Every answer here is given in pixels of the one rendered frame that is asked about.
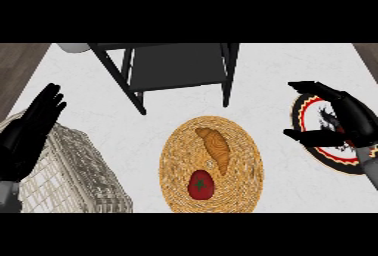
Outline red tomato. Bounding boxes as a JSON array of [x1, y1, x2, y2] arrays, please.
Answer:
[[186, 169, 217, 201]]

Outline white wire basket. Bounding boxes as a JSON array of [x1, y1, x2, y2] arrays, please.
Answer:
[[0, 111, 135, 214]]

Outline round woven straw placemat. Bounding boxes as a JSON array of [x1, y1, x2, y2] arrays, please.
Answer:
[[158, 115, 266, 214]]

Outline black tiered shelf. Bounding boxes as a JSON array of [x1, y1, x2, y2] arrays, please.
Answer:
[[87, 43, 241, 116]]

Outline pale grey round object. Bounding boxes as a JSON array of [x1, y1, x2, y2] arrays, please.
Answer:
[[56, 43, 93, 54]]

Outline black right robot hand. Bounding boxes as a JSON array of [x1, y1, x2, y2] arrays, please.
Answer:
[[282, 80, 378, 149]]

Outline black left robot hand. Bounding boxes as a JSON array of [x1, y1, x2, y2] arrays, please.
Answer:
[[0, 83, 68, 184]]

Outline red black patterned plate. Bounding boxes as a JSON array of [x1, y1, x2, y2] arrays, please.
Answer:
[[290, 92, 378, 176]]

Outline golden brown croissant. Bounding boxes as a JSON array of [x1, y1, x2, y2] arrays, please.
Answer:
[[194, 127, 232, 177]]

